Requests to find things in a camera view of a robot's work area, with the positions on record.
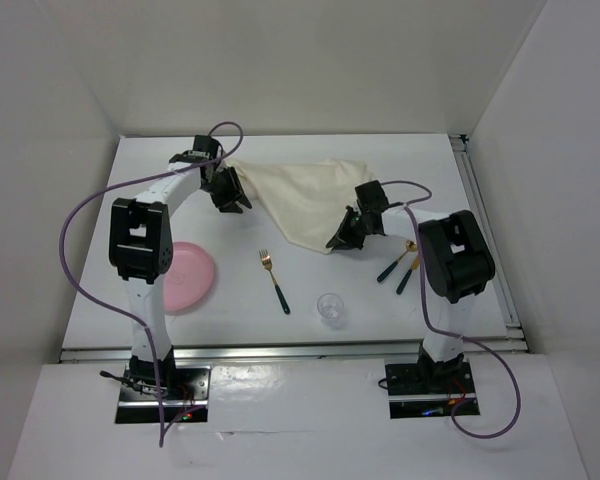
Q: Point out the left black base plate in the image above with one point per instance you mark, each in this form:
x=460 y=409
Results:
x=186 y=402

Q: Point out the gold spoon green handle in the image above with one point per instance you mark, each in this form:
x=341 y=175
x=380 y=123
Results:
x=410 y=247

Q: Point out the gold knife green handle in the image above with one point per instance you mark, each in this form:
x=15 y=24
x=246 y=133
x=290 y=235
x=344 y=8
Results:
x=405 y=279

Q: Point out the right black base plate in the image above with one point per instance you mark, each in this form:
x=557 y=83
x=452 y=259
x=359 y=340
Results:
x=411 y=396

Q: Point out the aluminium front rail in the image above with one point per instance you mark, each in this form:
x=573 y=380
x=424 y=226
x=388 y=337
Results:
x=309 y=351

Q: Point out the pink plastic plate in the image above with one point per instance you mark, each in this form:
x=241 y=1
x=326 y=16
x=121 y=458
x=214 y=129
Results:
x=189 y=278

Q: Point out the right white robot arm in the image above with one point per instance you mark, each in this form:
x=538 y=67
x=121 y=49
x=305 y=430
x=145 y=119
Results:
x=455 y=266

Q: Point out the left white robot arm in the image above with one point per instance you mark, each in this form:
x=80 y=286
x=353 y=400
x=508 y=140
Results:
x=141 y=249

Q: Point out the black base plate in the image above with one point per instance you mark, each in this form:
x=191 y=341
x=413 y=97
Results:
x=186 y=402
x=411 y=396

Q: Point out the cream cloth placemat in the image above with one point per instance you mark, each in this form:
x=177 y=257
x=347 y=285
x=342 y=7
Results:
x=307 y=202

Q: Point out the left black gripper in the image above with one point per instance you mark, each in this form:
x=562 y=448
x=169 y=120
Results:
x=225 y=203

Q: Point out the gold fork green handle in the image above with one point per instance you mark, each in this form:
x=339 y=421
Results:
x=267 y=264

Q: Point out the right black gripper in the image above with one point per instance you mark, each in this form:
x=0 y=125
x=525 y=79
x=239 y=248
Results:
x=344 y=235

